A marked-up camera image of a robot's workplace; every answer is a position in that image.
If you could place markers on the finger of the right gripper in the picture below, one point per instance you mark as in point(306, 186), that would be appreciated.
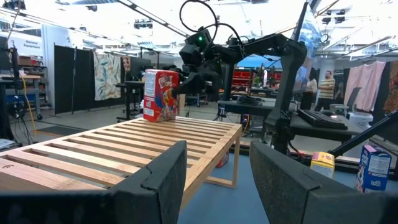
point(194, 84)

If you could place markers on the grey office chair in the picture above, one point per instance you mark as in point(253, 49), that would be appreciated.
point(346, 101)

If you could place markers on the yellow Corn Pops cereal box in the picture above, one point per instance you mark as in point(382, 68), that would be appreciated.
point(323, 163)

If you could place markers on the black standing desk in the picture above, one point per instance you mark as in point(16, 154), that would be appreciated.
point(130, 90)

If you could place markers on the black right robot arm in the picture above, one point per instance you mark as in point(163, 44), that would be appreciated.
point(286, 93)

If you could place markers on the blue Frosted Flakes cereal box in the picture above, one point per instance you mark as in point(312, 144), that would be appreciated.
point(373, 168)

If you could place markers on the white bucket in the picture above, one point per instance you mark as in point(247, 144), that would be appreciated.
point(360, 119)

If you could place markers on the wooden slatted shelf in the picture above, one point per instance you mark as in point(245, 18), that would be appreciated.
point(214, 149)

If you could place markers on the black keyboard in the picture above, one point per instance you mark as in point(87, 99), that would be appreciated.
point(321, 119)

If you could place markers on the computer monitor with blue screen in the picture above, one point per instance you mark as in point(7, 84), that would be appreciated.
point(308, 40)

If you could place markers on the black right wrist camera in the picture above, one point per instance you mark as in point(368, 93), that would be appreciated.
point(199, 40)

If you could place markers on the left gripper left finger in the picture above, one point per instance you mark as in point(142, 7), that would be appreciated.
point(140, 199)

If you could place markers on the floral hanging curtain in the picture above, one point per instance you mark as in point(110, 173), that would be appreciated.
point(107, 76)

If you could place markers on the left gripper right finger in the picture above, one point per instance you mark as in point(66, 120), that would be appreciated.
point(295, 196)

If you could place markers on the blue-grey table mat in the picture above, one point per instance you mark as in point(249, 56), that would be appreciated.
point(224, 202)

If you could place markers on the grey equipment desk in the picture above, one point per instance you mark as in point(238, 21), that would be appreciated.
point(248, 109)

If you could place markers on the black diagonal stand beam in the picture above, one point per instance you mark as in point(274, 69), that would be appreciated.
point(363, 133)

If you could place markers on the person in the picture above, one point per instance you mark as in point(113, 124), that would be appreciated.
point(308, 90)
point(326, 90)

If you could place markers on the black partition panel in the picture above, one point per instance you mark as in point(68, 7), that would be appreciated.
point(71, 81)

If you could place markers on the pink hanging cloth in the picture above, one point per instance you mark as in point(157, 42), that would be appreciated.
point(363, 84)

